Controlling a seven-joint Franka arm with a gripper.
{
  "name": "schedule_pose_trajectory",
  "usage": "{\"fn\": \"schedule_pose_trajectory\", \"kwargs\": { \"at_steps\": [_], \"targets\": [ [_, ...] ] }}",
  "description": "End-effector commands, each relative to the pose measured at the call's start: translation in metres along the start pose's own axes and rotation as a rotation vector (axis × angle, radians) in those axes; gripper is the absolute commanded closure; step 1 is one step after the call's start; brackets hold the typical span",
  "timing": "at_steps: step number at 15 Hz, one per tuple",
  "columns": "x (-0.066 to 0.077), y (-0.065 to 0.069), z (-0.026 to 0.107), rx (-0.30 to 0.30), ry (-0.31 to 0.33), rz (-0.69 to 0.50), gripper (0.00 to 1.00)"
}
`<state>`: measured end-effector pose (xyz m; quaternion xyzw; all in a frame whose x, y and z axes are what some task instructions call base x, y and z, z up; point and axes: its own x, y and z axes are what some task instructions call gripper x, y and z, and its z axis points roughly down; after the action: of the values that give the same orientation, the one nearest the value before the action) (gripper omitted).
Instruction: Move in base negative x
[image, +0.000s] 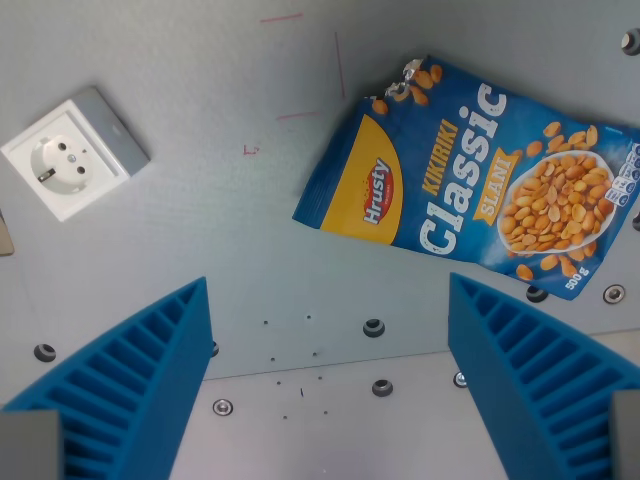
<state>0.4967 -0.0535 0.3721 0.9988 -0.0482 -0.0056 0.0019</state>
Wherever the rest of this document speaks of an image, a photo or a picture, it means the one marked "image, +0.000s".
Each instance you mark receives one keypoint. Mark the silver countersunk table screw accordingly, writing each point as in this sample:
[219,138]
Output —
[222,407]
[614,294]
[460,379]

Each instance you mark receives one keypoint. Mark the white grey wall socket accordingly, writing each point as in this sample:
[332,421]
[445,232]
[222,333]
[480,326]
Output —
[75,155]

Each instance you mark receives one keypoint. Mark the blue peanut snack bag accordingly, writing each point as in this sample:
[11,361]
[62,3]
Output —
[450,190]

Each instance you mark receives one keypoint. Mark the dark recessed table bolt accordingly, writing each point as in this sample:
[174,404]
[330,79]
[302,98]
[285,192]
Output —
[536,295]
[215,348]

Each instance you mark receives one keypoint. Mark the beige flat object edge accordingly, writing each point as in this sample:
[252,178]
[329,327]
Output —
[4,235]

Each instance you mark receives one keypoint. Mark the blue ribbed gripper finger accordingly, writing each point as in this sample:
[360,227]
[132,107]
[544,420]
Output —
[140,370]
[530,370]

